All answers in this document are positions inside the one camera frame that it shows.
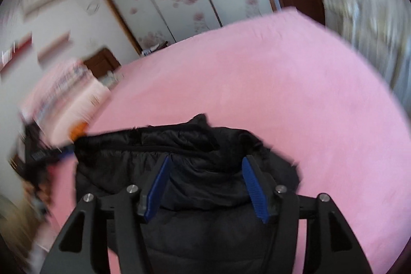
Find black puffer jacket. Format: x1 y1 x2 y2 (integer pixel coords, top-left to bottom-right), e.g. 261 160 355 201
74 114 300 273

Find folded striped quilt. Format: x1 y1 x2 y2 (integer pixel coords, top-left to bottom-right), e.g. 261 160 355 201
19 58 94 122

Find dark wooden headboard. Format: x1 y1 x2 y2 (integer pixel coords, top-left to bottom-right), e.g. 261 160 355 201
83 47 121 79

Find pink bed blanket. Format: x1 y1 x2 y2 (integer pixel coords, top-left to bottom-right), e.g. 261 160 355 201
47 6 409 274

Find beige lace covered furniture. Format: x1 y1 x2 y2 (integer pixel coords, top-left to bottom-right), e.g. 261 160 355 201
323 0 410 111

